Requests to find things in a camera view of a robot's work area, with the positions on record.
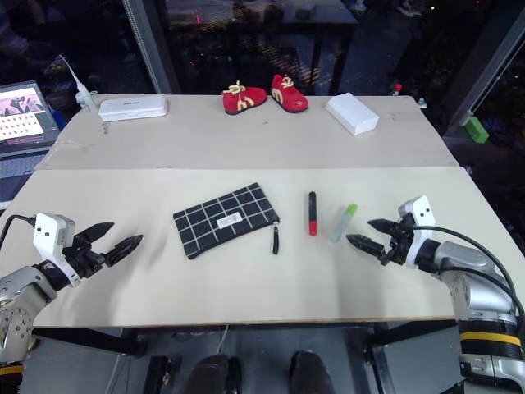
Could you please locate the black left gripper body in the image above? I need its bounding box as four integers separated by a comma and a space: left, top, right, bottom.
61, 233, 108, 281

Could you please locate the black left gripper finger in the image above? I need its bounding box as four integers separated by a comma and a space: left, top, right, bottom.
103, 234, 144, 267
75, 222, 116, 247

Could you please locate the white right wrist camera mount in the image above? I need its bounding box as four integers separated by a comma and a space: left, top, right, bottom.
397, 195, 437, 270

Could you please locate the laptop with lit screen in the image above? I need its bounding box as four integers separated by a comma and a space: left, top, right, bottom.
0, 80, 62, 160

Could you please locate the black grid pencil pouch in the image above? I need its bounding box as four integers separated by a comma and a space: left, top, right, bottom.
172, 182, 284, 261

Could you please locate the white flat plastic case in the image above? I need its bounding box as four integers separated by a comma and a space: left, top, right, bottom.
98, 94, 169, 122

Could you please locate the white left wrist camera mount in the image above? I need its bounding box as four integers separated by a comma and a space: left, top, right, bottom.
32, 212, 82, 288

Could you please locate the white clip stand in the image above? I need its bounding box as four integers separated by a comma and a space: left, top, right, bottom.
61, 55, 96, 111

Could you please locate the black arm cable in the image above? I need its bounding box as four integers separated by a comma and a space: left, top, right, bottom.
0, 214, 39, 247
401, 213, 525, 329

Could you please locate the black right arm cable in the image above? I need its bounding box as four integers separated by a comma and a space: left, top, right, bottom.
401, 213, 525, 329

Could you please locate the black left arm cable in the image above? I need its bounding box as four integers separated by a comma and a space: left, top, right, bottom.
0, 214, 39, 247

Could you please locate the green capped translucent marker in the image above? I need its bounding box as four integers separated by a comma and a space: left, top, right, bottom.
330, 203, 358, 243

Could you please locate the green block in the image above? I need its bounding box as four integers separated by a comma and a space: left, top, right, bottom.
465, 116, 490, 144

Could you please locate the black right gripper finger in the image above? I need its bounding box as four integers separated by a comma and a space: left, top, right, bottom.
367, 219, 396, 239
345, 234, 387, 258

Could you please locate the white rectangular box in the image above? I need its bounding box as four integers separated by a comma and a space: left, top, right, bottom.
325, 92, 381, 136

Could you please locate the red shoe with yellow laces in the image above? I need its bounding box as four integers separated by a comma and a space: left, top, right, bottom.
222, 80, 268, 116
270, 74, 310, 112

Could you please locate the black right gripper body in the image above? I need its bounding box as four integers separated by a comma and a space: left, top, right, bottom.
379, 216, 418, 267

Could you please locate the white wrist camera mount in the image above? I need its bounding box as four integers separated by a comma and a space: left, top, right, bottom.
397, 195, 437, 270
32, 212, 82, 288

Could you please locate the black and red pen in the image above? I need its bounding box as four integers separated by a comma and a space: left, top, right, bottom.
307, 190, 319, 237

